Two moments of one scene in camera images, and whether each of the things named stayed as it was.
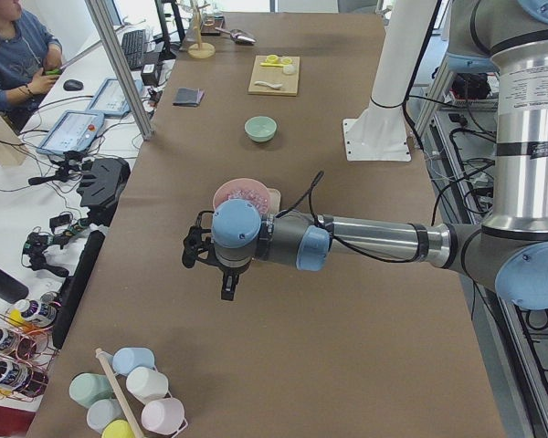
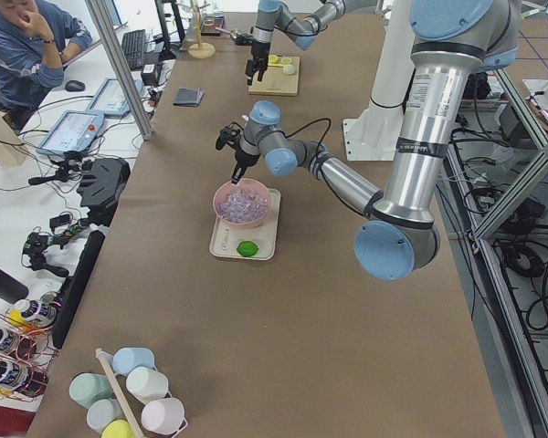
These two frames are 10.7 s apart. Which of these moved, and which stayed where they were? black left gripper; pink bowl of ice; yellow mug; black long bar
Moved: black left gripper
Stayed: black long bar; yellow mug; pink bowl of ice
